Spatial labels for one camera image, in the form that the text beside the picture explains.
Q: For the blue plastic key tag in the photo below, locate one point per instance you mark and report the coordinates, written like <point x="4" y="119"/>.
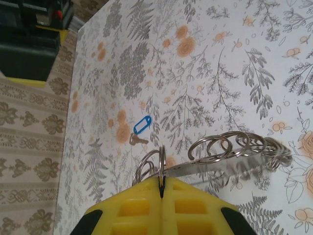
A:
<point x="143" y="124"/>

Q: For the small brass key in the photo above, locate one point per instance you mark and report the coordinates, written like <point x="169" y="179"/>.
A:
<point x="137" y="140"/>

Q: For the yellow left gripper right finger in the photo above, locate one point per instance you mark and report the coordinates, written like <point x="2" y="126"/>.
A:
<point x="190" y="210"/>

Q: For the aluminium right frame post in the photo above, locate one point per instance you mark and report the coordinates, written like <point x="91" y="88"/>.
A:
<point x="76" y="24"/>

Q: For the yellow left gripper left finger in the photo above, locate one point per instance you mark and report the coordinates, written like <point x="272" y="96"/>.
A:
<point x="137" y="210"/>

